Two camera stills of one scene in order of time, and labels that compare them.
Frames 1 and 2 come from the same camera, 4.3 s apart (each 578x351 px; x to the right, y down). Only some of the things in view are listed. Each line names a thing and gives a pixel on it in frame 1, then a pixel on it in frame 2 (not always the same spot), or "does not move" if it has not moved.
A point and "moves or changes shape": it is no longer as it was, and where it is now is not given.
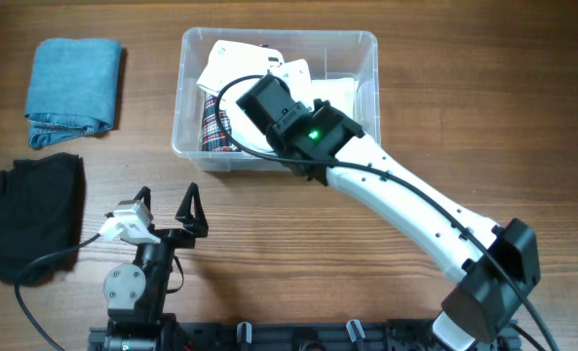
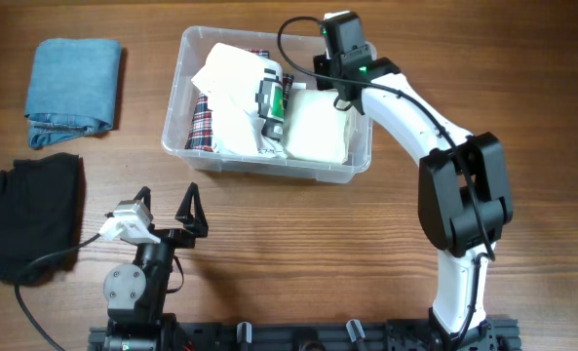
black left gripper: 198,225 does not move
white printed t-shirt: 229,61 moves or changes shape
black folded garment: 37,210 does not move
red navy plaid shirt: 212,138 -> 200,136
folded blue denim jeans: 72,89 does not move
